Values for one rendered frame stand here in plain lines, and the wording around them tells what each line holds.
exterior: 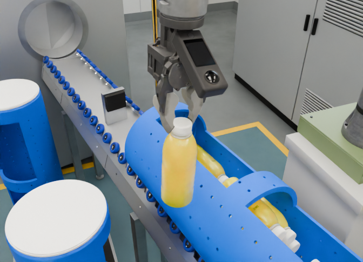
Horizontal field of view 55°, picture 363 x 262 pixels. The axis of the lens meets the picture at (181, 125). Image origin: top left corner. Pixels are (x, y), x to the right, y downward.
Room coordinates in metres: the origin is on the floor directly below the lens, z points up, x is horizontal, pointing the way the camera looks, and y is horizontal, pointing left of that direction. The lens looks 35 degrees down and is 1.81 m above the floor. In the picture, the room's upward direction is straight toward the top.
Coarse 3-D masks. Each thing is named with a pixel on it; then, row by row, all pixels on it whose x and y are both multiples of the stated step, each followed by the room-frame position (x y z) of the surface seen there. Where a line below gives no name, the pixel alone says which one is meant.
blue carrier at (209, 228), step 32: (160, 128) 0.84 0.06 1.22; (192, 128) 1.01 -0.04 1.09; (128, 160) 0.86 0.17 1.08; (160, 160) 0.74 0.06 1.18; (224, 160) 0.88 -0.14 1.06; (160, 192) 0.68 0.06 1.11; (224, 192) 0.58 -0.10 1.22; (256, 192) 0.57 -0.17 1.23; (288, 192) 0.61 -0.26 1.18; (192, 224) 0.56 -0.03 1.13; (224, 224) 0.51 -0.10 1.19; (256, 224) 0.49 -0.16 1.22; (288, 224) 0.63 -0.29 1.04; (224, 256) 0.46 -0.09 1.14; (256, 256) 0.43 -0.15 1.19; (288, 256) 0.41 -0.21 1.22; (320, 256) 0.54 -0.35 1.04; (352, 256) 0.49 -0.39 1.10
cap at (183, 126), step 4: (176, 120) 0.54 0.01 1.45; (180, 120) 0.54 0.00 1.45; (184, 120) 0.54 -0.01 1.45; (188, 120) 0.54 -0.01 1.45; (176, 124) 0.53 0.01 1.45; (180, 124) 0.53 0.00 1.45; (184, 124) 0.53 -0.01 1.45; (188, 124) 0.53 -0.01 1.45; (176, 128) 0.52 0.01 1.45; (180, 128) 0.51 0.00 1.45; (184, 128) 0.51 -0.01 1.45; (188, 128) 0.52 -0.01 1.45; (172, 132) 0.52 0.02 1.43; (176, 132) 0.52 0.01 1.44; (180, 132) 0.51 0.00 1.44; (184, 132) 0.51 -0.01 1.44; (188, 132) 0.52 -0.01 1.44
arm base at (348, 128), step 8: (352, 112) 0.84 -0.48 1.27; (360, 112) 0.80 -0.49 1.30; (352, 120) 0.81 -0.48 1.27; (360, 120) 0.79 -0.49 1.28; (344, 128) 0.82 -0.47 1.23; (352, 128) 0.79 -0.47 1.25; (360, 128) 0.78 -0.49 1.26; (344, 136) 0.80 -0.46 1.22; (352, 136) 0.78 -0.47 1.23; (360, 136) 0.77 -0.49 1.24; (360, 144) 0.76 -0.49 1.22
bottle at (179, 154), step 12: (168, 144) 0.52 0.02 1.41; (180, 144) 0.51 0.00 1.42; (192, 144) 0.52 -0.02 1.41; (168, 156) 0.51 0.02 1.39; (180, 156) 0.50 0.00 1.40; (192, 156) 0.51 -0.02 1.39; (168, 168) 0.50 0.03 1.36; (180, 168) 0.50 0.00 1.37; (192, 168) 0.51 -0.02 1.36; (168, 180) 0.50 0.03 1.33; (180, 180) 0.50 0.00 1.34; (192, 180) 0.51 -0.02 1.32; (168, 192) 0.50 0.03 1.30; (180, 192) 0.50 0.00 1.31; (192, 192) 0.52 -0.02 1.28; (168, 204) 0.50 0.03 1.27; (180, 204) 0.50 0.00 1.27
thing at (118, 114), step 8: (120, 88) 1.33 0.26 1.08; (104, 96) 1.28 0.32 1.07; (112, 96) 1.28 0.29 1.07; (120, 96) 1.30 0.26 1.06; (104, 104) 1.27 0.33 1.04; (112, 104) 1.28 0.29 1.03; (120, 104) 1.30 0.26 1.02; (104, 112) 1.28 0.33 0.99; (112, 112) 1.29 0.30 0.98; (120, 112) 1.31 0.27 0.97; (112, 120) 1.29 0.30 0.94; (120, 120) 1.31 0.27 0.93
